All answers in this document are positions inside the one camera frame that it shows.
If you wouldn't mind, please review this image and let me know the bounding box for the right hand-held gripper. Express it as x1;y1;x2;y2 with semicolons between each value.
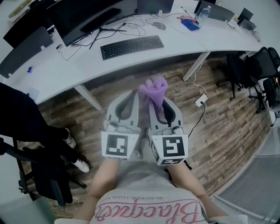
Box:
147;98;189;166

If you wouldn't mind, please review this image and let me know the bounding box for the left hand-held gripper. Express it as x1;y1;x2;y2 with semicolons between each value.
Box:
101;89;142;161

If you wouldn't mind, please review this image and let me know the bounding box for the purple cloth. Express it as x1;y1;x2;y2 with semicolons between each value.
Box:
139;76;169;111

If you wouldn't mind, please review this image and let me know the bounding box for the black keyboard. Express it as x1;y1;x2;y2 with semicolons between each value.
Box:
100;35;165;61

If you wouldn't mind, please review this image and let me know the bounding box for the person's right forearm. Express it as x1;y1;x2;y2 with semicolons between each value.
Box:
167;163;212;200

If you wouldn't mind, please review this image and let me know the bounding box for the person's left forearm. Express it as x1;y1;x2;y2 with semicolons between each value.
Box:
88;157;123;204

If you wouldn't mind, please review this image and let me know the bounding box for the white desk leg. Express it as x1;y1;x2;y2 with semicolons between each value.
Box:
182;51;212;82
73;84;103;112

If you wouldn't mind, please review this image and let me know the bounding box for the white power strip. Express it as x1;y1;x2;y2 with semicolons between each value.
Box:
194;94;209;108

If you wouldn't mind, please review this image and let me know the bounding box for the black monitor stand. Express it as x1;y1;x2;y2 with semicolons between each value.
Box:
88;25;128;50

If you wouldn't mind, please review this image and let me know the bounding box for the grey shirt with pink print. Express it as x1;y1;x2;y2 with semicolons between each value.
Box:
71;140;249;224

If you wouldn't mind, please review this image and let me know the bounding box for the round grey disc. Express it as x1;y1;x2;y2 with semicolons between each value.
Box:
152;21;167;30

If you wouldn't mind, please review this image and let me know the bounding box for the large black monitor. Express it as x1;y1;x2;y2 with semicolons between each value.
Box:
46;0;138;48

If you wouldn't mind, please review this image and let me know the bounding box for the blue pouch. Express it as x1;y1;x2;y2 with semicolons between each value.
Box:
181;19;201;32

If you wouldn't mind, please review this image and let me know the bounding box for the pink packet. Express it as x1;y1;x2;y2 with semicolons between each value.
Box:
179;14;198;22

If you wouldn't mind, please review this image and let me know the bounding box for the clear plastic water bottle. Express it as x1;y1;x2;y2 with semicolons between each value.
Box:
197;5;212;28

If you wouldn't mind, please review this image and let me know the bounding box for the black mesh office chair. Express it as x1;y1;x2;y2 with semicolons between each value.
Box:
261;47;280;110

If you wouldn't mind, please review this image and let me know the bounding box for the dark grey desk divider panel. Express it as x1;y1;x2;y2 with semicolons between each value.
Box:
0;26;54;80
194;0;236;23

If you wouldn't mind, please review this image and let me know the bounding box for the black power cable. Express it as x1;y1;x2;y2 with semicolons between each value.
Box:
187;102;207;138

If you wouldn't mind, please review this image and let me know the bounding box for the pale yellow power cable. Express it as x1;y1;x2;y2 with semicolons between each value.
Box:
192;70;208;97

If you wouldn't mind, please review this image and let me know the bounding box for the black mouse cable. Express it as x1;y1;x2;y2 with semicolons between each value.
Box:
57;45;82;61

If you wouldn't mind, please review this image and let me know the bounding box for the tangled black cable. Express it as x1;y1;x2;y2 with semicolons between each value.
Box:
113;14;147;37

